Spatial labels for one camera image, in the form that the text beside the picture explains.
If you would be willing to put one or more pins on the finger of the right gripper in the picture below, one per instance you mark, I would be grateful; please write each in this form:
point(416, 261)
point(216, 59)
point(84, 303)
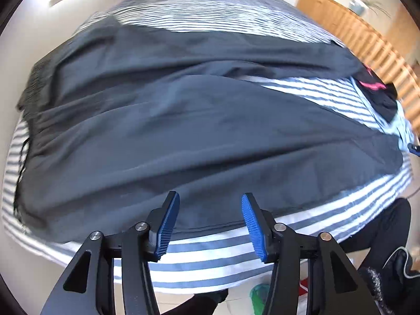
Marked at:
point(414, 149)

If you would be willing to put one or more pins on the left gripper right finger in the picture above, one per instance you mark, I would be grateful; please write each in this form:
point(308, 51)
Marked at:
point(334, 285)

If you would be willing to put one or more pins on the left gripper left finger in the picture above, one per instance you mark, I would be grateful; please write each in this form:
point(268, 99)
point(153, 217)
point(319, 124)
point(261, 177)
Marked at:
point(87, 283)

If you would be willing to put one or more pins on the dark navy blue pants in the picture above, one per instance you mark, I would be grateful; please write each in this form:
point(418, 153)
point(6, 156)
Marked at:
point(138, 112)

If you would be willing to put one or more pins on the light blue denim jeans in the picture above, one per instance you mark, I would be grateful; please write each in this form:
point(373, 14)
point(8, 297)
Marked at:
point(398, 126)

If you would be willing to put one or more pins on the black jacket pink stripe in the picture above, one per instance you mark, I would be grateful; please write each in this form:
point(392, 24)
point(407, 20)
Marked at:
point(382, 96)

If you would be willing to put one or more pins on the person's black trouser leg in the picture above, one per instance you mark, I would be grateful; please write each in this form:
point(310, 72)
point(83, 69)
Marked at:
point(388, 269)

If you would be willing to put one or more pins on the green object on floor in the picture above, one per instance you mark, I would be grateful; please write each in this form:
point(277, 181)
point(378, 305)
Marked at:
point(258, 296)

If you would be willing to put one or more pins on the wooden door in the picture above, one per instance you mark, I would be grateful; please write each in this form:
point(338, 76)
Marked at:
point(403, 34)

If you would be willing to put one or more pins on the blue white striped bedspread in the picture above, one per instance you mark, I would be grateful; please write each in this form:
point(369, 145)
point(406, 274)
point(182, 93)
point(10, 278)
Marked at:
point(211, 261)

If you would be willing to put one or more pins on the potted spider plant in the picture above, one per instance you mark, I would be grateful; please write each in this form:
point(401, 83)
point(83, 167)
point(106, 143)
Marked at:
point(360, 7)

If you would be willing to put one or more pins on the folded dark grey pants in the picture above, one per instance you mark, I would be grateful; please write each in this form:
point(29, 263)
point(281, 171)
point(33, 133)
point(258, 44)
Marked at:
point(37, 94)

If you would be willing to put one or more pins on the wooden slatted bed rail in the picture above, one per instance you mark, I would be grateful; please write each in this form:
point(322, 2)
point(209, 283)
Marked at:
point(371, 48)

